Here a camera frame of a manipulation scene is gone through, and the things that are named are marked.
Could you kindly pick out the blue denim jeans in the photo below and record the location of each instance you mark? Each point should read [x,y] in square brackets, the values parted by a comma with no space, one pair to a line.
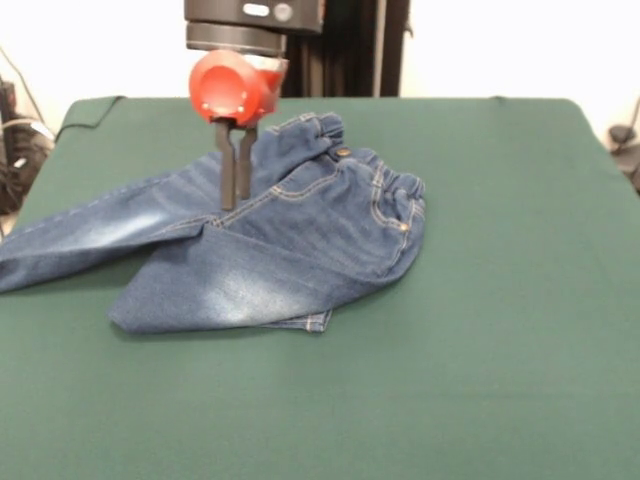
[250,240]

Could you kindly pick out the dark green table cloth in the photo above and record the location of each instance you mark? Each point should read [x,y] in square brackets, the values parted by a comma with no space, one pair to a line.
[450,350]

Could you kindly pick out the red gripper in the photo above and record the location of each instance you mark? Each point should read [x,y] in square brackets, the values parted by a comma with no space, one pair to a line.
[230,87]

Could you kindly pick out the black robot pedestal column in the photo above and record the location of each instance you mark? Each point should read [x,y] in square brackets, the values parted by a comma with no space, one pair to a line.
[350,50]

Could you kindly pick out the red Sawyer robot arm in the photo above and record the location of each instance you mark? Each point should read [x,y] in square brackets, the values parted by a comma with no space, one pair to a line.
[240,25]

